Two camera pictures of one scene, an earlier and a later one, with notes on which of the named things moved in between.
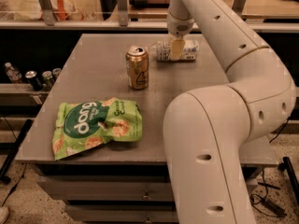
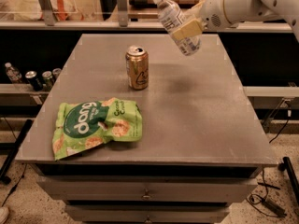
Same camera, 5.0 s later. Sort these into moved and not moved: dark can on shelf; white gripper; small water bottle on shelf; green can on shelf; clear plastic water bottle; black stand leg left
Moved: white gripper; clear plastic water bottle
Not moved: green can on shelf; black stand leg left; small water bottle on shelf; dark can on shelf
